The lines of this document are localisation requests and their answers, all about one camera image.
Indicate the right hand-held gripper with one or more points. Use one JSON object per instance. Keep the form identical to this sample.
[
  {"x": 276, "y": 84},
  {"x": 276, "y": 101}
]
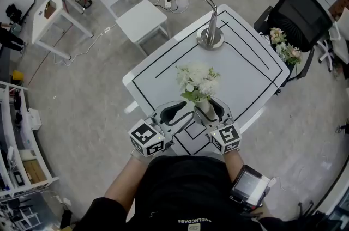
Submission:
[{"x": 226, "y": 137}]

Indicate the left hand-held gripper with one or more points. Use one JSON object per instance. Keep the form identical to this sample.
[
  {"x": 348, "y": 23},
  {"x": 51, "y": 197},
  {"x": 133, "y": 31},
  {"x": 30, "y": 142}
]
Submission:
[{"x": 147, "y": 134}]

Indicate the white vase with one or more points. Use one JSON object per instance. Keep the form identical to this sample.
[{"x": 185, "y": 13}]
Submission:
[{"x": 205, "y": 110}]

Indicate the white flowers bunch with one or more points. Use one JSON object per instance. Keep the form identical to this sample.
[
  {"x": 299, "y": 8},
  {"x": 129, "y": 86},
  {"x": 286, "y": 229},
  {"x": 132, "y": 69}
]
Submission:
[{"x": 199, "y": 77}]

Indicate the person's right forearm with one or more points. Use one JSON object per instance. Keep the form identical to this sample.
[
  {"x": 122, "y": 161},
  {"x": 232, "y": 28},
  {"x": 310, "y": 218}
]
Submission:
[{"x": 234, "y": 167}]

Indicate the person's left forearm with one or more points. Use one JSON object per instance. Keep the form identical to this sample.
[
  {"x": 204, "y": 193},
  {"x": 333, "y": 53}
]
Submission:
[{"x": 122, "y": 183}]

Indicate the silver desk lamp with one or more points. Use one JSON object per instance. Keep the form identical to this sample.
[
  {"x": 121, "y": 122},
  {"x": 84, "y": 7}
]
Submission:
[{"x": 210, "y": 39}]

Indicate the person's black shirt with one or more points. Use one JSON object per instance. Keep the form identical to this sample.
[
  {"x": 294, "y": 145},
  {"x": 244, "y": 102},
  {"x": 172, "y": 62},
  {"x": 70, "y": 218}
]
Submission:
[{"x": 185, "y": 191}]

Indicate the black wrist-mounted screen device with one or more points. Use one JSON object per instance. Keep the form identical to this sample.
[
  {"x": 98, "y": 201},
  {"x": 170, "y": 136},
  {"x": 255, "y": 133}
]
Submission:
[{"x": 249, "y": 186}]

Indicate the pink and white flower bouquet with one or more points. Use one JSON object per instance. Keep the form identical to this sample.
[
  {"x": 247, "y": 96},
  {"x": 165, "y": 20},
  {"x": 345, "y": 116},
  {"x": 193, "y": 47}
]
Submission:
[
  {"x": 290, "y": 54},
  {"x": 277, "y": 35}
]

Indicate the white wooden chair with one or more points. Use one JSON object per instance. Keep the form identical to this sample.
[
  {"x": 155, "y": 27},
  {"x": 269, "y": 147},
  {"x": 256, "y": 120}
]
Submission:
[{"x": 141, "y": 20}]

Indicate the black mesh office chair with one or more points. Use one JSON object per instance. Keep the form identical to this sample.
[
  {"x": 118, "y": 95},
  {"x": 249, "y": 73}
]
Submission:
[{"x": 300, "y": 14}]

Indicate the white box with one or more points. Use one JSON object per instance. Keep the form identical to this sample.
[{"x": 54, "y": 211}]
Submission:
[{"x": 34, "y": 118}]

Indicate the white office chair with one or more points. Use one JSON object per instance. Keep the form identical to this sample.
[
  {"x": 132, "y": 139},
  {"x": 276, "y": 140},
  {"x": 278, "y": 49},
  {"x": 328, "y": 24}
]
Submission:
[{"x": 340, "y": 44}]

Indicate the white storage shelf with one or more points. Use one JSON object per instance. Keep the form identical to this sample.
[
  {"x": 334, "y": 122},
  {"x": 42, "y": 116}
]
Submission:
[{"x": 16, "y": 142}]

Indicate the yellow container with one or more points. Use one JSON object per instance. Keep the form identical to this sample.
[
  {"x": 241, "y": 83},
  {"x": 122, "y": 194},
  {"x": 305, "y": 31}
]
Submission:
[{"x": 18, "y": 75}]

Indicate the small white side table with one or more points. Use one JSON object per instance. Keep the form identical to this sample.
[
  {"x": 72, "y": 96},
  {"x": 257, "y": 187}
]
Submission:
[{"x": 41, "y": 23}]

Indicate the brown cardboard box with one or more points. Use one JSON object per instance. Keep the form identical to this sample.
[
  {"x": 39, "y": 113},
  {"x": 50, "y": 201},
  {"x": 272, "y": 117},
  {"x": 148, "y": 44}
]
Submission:
[{"x": 50, "y": 10}]

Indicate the black backpack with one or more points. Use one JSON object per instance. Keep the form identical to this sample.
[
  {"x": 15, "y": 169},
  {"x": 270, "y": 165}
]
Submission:
[{"x": 13, "y": 12}]

